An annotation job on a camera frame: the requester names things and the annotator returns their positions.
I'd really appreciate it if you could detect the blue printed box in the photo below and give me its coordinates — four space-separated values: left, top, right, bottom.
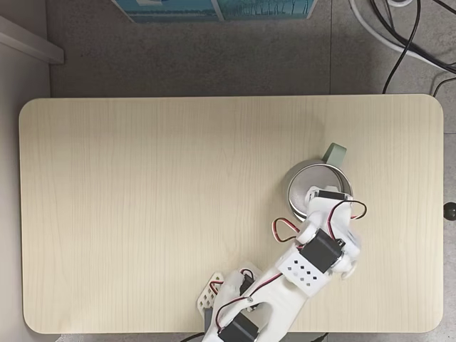
212 0 318 21
110 0 225 24

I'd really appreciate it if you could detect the red black servo wire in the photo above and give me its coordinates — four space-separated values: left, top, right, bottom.
212 268 258 323
326 200 368 240
271 217 304 247

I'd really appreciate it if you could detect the white ledge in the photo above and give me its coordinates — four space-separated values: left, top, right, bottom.
0 15 66 66

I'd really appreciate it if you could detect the steel cup green handle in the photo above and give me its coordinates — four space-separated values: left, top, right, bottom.
284 142 354 224

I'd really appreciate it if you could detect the black cable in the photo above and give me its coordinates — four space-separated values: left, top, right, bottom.
382 0 418 95
369 0 456 71
432 76 456 98

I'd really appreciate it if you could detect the thick white cable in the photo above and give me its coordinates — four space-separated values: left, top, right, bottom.
348 0 456 76

